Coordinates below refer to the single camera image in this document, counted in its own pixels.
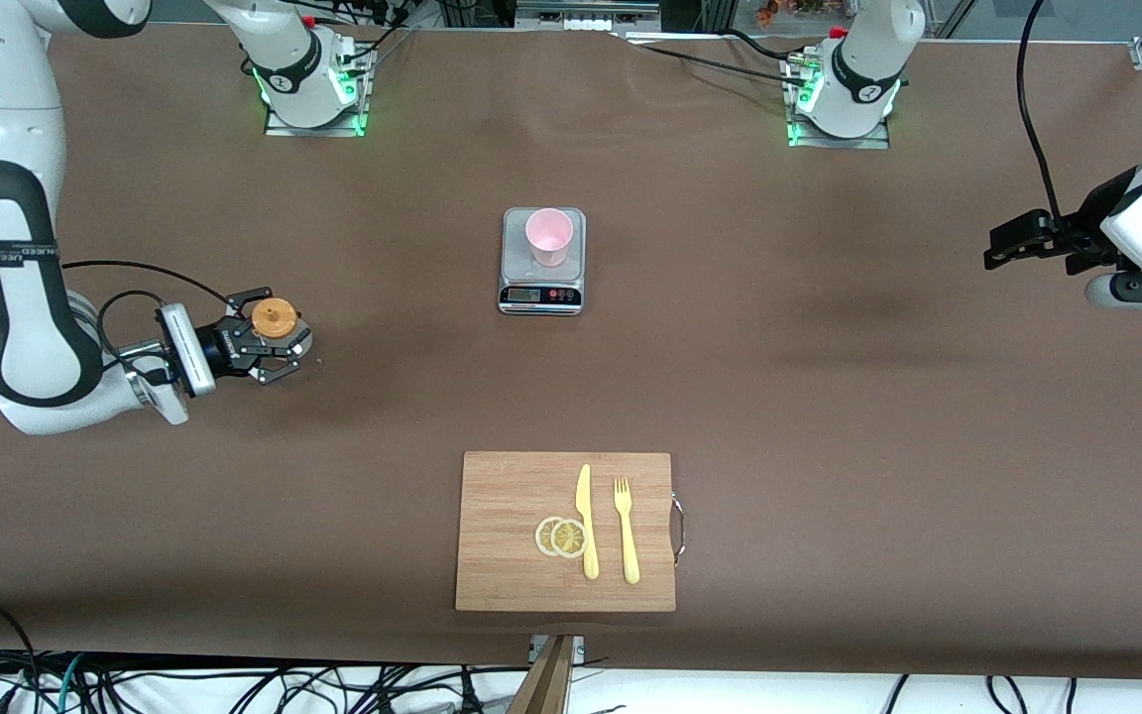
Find orange-capped squeeze bottle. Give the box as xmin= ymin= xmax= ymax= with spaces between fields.
xmin=251 ymin=297 xmax=313 ymax=364

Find pink plastic cup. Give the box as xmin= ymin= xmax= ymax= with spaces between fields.
xmin=525 ymin=208 xmax=574 ymax=269

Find silver digital kitchen scale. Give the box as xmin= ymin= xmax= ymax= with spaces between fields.
xmin=498 ymin=206 xmax=588 ymax=317

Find wooden cutting board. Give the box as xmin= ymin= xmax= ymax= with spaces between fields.
xmin=455 ymin=451 xmax=677 ymax=613

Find yellow plastic knife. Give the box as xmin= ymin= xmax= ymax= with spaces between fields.
xmin=575 ymin=463 xmax=601 ymax=581

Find yellow plastic fork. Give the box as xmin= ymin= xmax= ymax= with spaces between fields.
xmin=613 ymin=476 xmax=641 ymax=585

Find wooden beam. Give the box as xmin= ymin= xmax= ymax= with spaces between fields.
xmin=507 ymin=635 xmax=577 ymax=714

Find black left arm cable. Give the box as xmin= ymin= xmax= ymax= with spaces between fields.
xmin=1016 ymin=0 xmax=1074 ymax=245

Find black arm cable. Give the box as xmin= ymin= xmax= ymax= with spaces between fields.
xmin=0 ymin=260 xmax=235 ymax=398
xmin=1016 ymin=0 xmax=1074 ymax=245

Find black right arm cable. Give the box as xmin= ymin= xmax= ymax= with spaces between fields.
xmin=0 ymin=260 xmax=235 ymax=398

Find black base power cable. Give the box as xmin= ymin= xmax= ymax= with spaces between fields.
xmin=621 ymin=28 xmax=812 ymax=88

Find teal floor cable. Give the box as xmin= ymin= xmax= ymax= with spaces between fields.
xmin=54 ymin=653 xmax=89 ymax=714

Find metal table bracket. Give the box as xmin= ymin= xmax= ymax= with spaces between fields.
xmin=528 ymin=635 xmax=586 ymax=665

